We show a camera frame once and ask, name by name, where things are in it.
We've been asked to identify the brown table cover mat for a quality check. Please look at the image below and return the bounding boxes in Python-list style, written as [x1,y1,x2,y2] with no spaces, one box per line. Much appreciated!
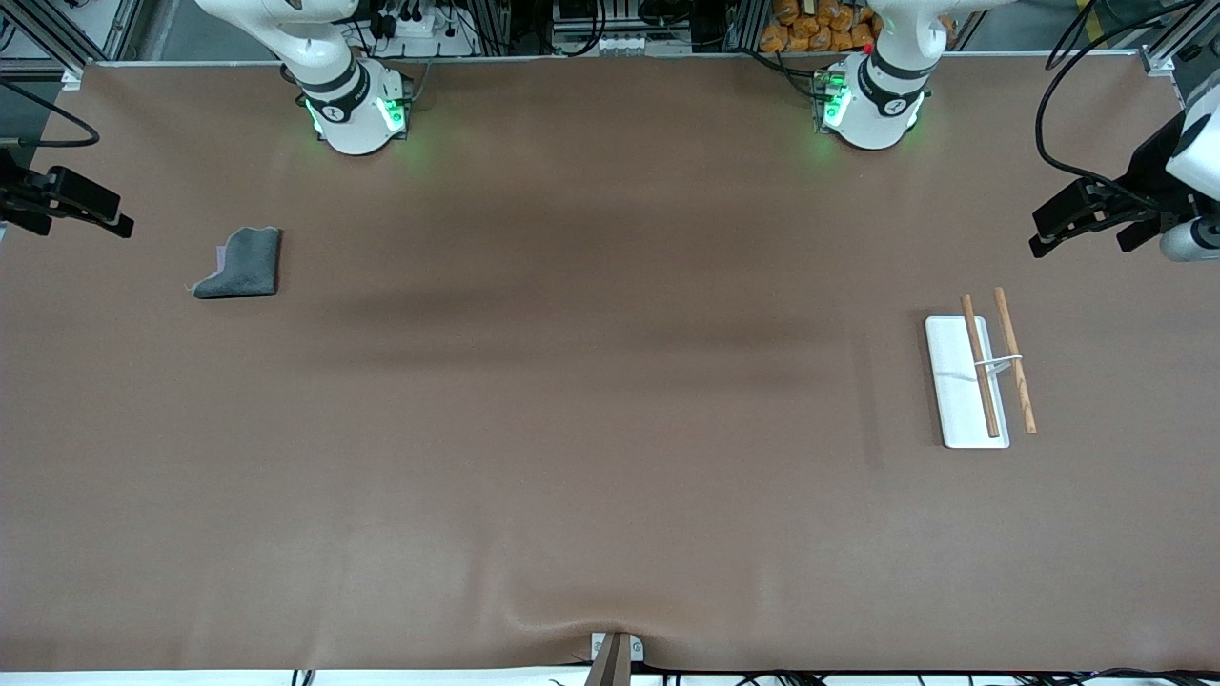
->
[0,52,1220,673]

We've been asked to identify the white rack with wooden rods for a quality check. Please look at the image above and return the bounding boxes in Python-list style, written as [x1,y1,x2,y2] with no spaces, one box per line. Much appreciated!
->
[925,287,1038,450]

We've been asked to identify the white power strip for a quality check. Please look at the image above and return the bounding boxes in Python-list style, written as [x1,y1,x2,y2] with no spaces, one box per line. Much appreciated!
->
[367,8,475,58]

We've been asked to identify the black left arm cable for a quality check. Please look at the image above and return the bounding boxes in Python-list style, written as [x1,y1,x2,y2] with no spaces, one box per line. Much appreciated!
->
[1035,0,1204,209]

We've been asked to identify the metal table clamp bracket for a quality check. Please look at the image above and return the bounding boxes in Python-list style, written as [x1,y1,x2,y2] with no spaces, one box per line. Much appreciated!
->
[583,631,646,686]

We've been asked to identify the orange snack bags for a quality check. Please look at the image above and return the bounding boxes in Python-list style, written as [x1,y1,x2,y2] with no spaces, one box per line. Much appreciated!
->
[760,0,954,54]

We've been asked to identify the aluminium frame post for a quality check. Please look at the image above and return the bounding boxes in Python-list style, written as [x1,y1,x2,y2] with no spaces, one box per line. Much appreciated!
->
[724,0,773,53]
[467,0,518,54]

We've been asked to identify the thin black hanging cable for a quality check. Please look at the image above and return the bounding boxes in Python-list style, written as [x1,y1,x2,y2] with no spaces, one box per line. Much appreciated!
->
[1046,0,1102,71]

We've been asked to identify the white socket block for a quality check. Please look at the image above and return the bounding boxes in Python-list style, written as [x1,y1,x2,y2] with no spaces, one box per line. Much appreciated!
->
[596,33,694,56]

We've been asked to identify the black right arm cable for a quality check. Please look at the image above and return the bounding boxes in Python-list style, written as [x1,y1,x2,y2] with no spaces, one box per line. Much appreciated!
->
[0,81,101,150]

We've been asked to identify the aluminium frame corner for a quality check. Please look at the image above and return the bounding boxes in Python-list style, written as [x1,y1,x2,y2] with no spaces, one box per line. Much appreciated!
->
[1139,0,1220,79]
[0,0,144,79]

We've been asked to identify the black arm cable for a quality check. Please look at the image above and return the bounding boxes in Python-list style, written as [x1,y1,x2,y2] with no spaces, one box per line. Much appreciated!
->
[0,81,101,150]
[1035,0,1204,209]

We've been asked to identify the dark grey towel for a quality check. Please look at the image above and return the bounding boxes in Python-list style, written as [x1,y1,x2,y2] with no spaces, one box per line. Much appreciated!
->
[191,226,283,300]

